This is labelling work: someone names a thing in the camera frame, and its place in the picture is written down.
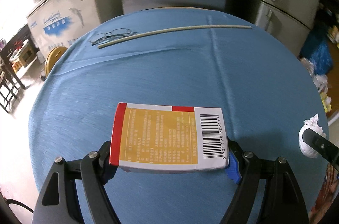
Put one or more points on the white tissue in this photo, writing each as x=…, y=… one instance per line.
x=311, y=123

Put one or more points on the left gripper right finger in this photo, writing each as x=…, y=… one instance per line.
x=235, y=155

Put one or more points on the blue tablecloth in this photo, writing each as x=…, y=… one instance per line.
x=180, y=57

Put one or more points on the eyeglasses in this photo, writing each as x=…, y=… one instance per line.
x=115, y=34

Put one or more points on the wooden round stool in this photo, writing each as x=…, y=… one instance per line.
x=54, y=55

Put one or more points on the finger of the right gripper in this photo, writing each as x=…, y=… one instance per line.
x=321, y=145

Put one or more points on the large blue bag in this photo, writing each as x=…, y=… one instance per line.
x=316, y=50

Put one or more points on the white chest freezer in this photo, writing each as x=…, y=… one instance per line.
x=61, y=22

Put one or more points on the red plastic basket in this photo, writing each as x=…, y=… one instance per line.
x=326, y=195

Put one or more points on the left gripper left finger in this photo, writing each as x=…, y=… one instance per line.
x=106, y=171

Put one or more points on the orange red medicine box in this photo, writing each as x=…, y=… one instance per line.
x=168, y=139

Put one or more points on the black metal rack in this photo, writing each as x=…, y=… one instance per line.
x=17, y=54

